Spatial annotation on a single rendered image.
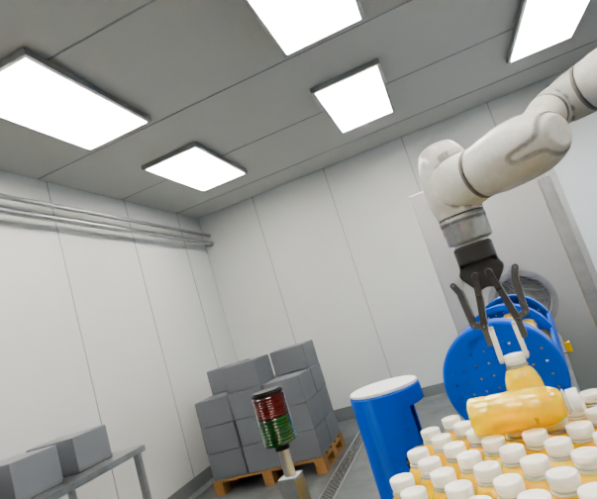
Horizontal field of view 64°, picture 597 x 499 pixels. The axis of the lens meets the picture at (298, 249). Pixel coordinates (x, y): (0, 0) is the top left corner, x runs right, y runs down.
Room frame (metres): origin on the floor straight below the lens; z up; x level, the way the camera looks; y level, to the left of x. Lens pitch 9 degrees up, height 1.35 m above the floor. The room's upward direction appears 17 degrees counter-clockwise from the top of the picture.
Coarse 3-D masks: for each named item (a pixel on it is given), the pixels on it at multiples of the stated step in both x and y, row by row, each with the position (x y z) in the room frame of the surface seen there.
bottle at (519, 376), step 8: (512, 368) 0.93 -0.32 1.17; (520, 368) 0.93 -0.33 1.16; (528, 368) 0.93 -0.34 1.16; (512, 376) 0.93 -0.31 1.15; (520, 376) 0.92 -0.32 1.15; (528, 376) 0.92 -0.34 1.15; (536, 376) 0.92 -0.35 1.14; (512, 384) 0.93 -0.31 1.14; (520, 384) 0.92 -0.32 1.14; (528, 384) 0.92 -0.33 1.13; (536, 384) 0.92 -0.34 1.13; (544, 384) 0.93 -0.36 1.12
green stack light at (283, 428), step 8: (280, 416) 0.92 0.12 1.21; (288, 416) 0.93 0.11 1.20; (264, 424) 0.91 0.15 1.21; (272, 424) 0.91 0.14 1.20; (280, 424) 0.91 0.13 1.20; (288, 424) 0.92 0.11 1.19; (264, 432) 0.92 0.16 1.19; (272, 432) 0.91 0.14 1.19; (280, 432) 0.91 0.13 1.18; (288, 432) 0.92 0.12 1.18; (264, 440) 0.92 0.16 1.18; (272, 440) 0.91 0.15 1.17; (280, 440) 0.91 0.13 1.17; (288, 440) 0.92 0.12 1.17; (272, 448) 0.91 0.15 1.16
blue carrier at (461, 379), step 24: (504, 312) 1.99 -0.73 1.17; (480, 336) 1.21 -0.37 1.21; (504, 336) 1.18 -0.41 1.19; (528, 336) 1.16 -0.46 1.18; (552, 336) 1.35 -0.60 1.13; (456, 360) 1.24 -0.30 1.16; (480, 360) 1.21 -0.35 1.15; (528, 360) 1.17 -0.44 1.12; (552, 360) 1.15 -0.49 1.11; (456, 384) 1.25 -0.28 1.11; (480, 384) 1.22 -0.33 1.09; (504, 384) 1.20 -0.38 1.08; (552, 384) 1.16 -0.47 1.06; (456, 408) 1.25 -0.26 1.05
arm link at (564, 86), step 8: (568, 72) 1.14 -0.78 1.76; (560, 80) 1.15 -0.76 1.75; (568, 80) 1.13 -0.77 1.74; (552, 88) 1.17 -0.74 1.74; (560, 88) 1.15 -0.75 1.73; (568, 88) 1.14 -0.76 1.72; (576, 88) 1.12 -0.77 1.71; (560, 96) 1.14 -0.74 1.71; (568, 96) 1.14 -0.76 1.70; (576, 96) 1.13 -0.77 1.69; (568, 104) 1.15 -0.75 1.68; (576, 104) 1.15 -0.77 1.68; (584, 104) 1.14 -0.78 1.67; (568, 112) 1.15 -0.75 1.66; (576, 112) 1.16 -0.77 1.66; (584, 112) 1.16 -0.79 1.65; (592, 112) 1.17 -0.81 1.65; (568, 120) 1.17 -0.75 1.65; (576, 120) 1.19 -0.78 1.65
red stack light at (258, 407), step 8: (280, 392) 0.93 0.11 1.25; (256, 400) 0.92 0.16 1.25; (264, 400) 0.91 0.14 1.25; (272, 400) 0.91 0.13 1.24; (280, 400) 0.92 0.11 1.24; (256, 408) 0.92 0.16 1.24; (264, 408) 0.91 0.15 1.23; (272, 408) 0.91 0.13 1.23; (280, 408) 0.92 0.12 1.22; (288, 408) 0.94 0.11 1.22; (256, 416) 0.93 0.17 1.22; (264, 416) 0.91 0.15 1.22; (272, 416) 0.91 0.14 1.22
